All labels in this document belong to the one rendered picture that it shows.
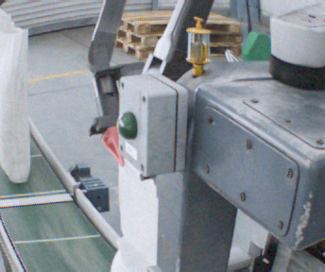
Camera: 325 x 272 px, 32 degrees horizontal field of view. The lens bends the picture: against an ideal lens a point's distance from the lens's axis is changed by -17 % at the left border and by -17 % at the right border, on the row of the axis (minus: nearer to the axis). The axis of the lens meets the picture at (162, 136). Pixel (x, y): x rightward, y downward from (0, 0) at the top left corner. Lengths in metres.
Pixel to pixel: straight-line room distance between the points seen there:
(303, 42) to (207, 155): 0.18
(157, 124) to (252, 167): 0.13
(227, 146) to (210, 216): 0.14
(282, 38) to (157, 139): 0.19
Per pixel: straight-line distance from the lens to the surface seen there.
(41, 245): 2.20
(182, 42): 1.08
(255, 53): 6.35
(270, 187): 0.56
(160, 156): 0.67
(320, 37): 0.71
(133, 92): 0.68
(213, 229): 0.76
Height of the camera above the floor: 1.52
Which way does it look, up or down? 20 degrees down
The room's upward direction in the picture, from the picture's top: 2 degrees clockwise
